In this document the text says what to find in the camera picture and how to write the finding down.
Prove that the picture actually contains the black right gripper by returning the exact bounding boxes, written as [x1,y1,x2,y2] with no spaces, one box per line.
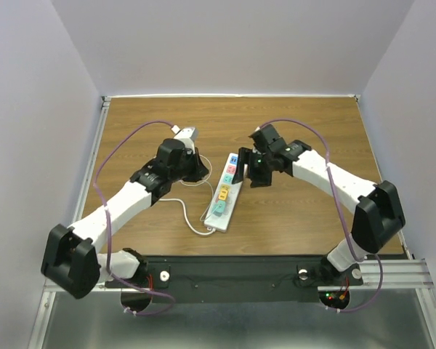
[230,147,273,188]

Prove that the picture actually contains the yellow usb charger plug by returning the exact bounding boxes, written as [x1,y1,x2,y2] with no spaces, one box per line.
[217,185,230,201]

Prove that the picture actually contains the white power strip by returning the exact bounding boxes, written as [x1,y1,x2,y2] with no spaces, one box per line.
[204,153,243,233]

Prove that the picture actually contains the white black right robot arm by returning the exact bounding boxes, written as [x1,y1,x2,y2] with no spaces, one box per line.
[233,123,405,284]

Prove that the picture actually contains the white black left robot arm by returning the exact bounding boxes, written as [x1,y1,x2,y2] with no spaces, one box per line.
[41,134,209,299]

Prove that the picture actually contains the teal charger plug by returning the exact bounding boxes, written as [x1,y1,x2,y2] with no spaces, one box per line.
[211,201,226,217]

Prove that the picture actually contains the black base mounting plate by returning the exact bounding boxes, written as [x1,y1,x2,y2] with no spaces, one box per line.
[103,254,364,305]

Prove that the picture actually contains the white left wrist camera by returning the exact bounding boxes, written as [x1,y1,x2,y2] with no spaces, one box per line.
[171,125,198,152]

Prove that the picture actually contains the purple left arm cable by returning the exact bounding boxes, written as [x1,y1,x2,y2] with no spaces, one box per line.
[93,120,176,316]

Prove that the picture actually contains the aluminium frame rail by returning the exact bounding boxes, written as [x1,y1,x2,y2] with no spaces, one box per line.
[30,97,433,348]

